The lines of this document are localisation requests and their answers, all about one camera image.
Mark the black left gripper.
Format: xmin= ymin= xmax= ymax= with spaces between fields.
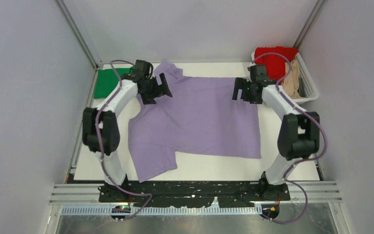
xmin=141 ymin=74 xmax=172 ymax=105

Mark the lavender purple t-shirt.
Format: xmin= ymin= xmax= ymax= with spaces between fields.
xmin=128 ymin=62 xmax=261 ymax=182

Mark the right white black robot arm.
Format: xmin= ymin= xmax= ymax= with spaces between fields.
xmin=232 ymin=65 xmax=319 ymax=200

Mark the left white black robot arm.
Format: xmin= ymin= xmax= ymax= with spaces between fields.
xmin=82 ymin=59 xmax=172 ymax=202

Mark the red t-shirt in basket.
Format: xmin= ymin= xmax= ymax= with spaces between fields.
xmin=254 ymin=46 xmax=299 ymax=80

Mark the beige t-shirt in basket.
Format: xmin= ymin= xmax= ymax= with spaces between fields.
xmin=281 ymin=59 xmax=302 ymax=99

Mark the green folded t-shirt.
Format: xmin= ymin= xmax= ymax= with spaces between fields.
xmin=93 ymin=68 xmax=118 ymax=99

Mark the white plastic laundry basket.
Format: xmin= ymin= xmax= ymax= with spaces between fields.
xmin=248 ymin=51 xmax=319 ymax=104

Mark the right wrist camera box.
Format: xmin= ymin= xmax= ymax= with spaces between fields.
xmin=247 ymin=64 xmax=255 ymax=72

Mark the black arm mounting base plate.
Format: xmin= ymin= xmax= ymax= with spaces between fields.
xmin=98 ymin=180 xmax=290 ymax=208

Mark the aluminium front frame rail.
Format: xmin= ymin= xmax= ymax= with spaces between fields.
xmin=49 ymin=181 xmax=342 ymax=218

